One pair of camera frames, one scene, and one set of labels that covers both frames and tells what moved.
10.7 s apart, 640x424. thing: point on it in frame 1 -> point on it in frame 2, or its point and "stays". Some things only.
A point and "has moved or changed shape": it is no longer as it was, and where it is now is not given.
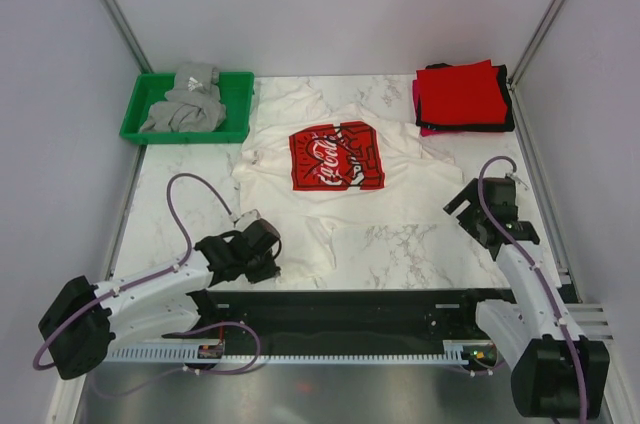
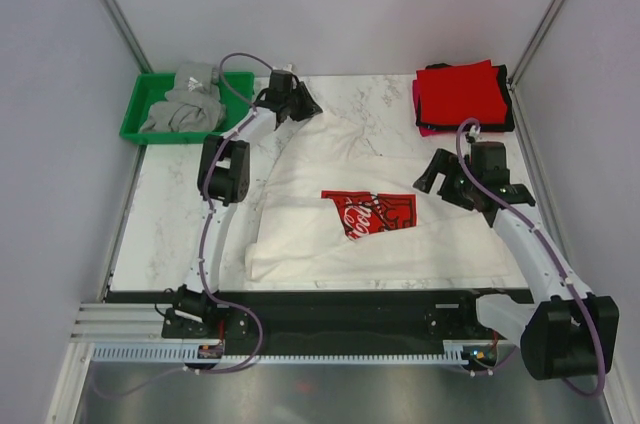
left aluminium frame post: x=111 y=5 stays
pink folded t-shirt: x=425 y=131 stays
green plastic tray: x=236 y=91 stays
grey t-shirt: x=193 y=105 stays
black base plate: x=293 y=317 stays
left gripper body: x=260 y=268 -> x=290 y=103
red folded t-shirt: x=470 y=93 stays
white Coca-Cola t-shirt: x=308 y=168 has moved or changed shape
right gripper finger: x=469 y=193 -> x=443 y=162
